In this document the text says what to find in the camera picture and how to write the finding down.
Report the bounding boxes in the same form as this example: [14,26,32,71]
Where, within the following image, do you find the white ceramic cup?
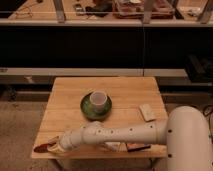
[89,91,107,113]

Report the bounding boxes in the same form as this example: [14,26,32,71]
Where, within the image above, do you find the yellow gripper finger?
[47,137,65,154]

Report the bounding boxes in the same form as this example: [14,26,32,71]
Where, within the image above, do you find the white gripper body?
[59,127,85,151]

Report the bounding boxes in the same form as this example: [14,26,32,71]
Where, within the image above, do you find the background shelf with clutter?
[0,0,213,27]

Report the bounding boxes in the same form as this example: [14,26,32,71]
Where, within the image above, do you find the red chili pepper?
[34,143,53,153]

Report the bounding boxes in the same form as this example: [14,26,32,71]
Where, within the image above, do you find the white tube package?
[101,142,120,152]

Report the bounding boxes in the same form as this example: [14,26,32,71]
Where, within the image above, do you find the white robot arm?
[48,106,213,171]

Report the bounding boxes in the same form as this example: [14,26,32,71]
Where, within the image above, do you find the brown chocolate bar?
[126,143,151,152]

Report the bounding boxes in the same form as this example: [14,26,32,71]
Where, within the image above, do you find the green plate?
[80,93,112,120]

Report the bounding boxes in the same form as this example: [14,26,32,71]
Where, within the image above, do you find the wooden table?
[30,76,169,171]

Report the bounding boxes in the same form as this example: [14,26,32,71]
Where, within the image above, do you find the white wrapped packet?
[139,104,156,122]

